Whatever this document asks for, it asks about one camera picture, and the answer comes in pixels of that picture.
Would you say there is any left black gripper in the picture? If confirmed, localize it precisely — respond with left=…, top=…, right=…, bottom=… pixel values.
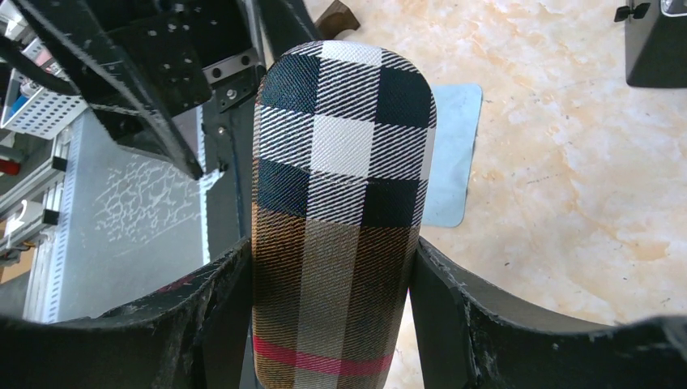
left=16, top=1, right=322, bottom=179

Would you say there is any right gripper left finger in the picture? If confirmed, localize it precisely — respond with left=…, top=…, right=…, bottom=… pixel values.
left=1, top=239, right=252, bottom=388

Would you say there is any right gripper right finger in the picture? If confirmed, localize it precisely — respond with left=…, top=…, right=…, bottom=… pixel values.
left=410, top=240, right=686, bottom=388

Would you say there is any plaid glasses case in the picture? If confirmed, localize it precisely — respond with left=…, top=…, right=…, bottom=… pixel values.
left=251, top=41, right=437, bottom=388

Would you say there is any blue cleaning cloth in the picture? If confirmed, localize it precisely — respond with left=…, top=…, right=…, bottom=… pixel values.
left=422, top=83, right=483, bottom=228

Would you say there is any white plastic basket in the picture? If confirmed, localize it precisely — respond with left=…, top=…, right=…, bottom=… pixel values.
left=1, top=70, right=87, bottom=139

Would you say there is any small brown case insert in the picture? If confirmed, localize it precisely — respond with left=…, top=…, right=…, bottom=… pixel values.
left=314, top=0, right=361, bottom=40

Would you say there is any dark triangular glasses case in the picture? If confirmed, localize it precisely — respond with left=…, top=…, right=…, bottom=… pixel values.
left=625, top=0, right=686, bottom=89

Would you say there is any grey slotted cable duct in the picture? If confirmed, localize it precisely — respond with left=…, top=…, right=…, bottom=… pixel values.
left=23, top=113, right=86, bottom=323

